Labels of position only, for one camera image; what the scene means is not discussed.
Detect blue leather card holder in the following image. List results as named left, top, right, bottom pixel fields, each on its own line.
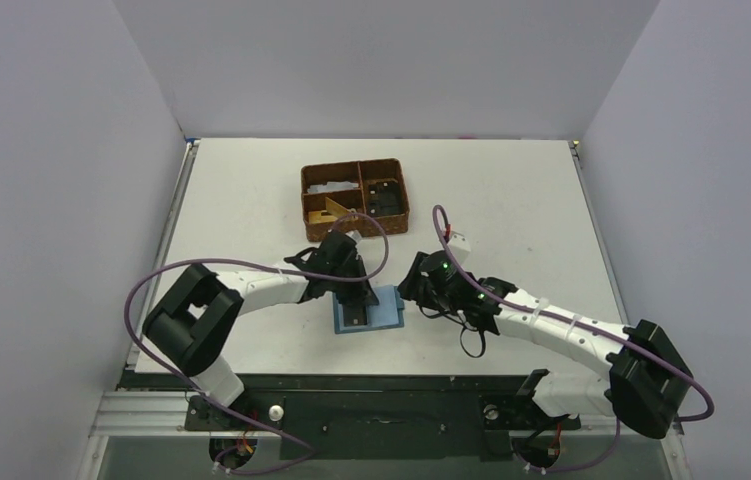
left=332, top=285, right=405, bottom=335

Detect silver cards in basket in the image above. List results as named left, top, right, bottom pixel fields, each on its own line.
left=306, top=181, right=360, bottom=194

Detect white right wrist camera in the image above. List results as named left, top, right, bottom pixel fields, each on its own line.
left=447, top=232, right=472, bottom=265

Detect gold card in basket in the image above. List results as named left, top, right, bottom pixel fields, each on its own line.
left=307, top=210, right=336, bottom=224

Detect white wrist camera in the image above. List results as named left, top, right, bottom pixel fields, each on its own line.
left=346, top=230, right=362, bottom=242
left=447, top=232, right=472, bottom=265

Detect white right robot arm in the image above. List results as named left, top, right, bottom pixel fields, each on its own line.
left=398, top=251, right=692, bottom=439

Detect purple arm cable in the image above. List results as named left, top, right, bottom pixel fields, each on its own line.
left=431, top=205, right=716, bottom=476
left=123, top=211, right=391, bottom=477

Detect brown woven divided basket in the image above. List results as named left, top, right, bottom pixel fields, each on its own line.
left=300, top=158, right=411, bottom=242

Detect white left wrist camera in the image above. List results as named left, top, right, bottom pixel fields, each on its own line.
left=346, top=230, right=362, bottom=242

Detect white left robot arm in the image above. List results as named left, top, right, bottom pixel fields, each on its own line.
left=142, top=230, right=379, bottom=407

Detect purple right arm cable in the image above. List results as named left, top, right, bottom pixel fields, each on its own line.
left=431, top=205, right=716, bottom=476

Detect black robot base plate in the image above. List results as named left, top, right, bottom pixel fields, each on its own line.
left=119, top=370, right=581, bottom=467

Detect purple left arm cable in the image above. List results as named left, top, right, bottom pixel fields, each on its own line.
left=123, top=211, right=391, bottom=477

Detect aluminium frame rail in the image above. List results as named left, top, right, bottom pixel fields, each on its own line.
left=86, top=389, right=684, bottom=439

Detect black items in basket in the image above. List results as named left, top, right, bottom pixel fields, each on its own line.
left=366, top=180, right=405, bottom=217

